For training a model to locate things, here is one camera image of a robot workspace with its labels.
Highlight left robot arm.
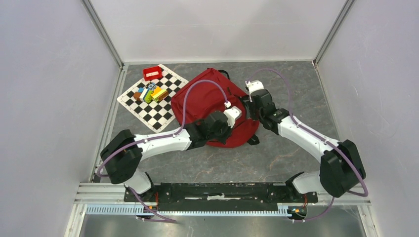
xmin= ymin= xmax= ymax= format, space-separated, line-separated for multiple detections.
xmin=97 ymin=107 xmax=242 ymax=201

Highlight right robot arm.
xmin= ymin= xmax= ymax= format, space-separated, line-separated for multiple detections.
xmin=241 ymin=89 xmax=368 ymax=201

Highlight red plastic box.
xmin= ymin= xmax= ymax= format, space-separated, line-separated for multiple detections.
xmin=143 ymin=66 xmax=163 ymax=81

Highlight black white chess mat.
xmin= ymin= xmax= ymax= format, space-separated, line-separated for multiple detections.
xmin=117 ymin=64 xmax=189 ymax=133

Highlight colourful toy block cluster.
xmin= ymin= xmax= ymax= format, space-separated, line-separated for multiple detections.
xmin=133 ymin=83 xmax=169 ymax=104

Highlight red backpack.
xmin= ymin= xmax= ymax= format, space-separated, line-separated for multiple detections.
xmin=171 ymin=68 xmax=259 ymax=148

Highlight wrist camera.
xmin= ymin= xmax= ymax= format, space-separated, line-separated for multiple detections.
xmin=245 ymin=80 xmax=264 ymax=97
xmin=223 ymin=106 xmax=242 ymax=128

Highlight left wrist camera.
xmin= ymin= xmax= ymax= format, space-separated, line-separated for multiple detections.
xmin=223 ymin=106 xmax=242 ymax=128

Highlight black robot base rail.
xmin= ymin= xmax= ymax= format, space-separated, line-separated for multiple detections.
xmin=140 ymin=182 xmax=318 ymax=212

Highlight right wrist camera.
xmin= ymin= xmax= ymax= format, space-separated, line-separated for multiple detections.
xmin=245 ymin=80 xmax=264 ymax=97

